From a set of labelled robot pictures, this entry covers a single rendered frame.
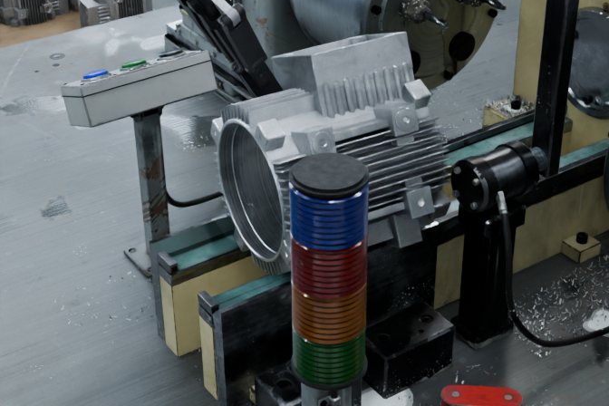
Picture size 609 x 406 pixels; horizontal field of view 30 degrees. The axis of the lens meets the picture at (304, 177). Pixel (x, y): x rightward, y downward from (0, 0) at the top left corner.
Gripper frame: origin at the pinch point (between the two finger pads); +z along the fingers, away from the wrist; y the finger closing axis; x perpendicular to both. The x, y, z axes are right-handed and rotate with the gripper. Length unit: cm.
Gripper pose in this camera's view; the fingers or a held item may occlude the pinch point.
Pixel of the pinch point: (258, 80)
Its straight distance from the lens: 124.8
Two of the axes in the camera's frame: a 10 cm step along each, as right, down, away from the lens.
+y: -5.6, -4.2, 7.1
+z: 4.2, 6.0, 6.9
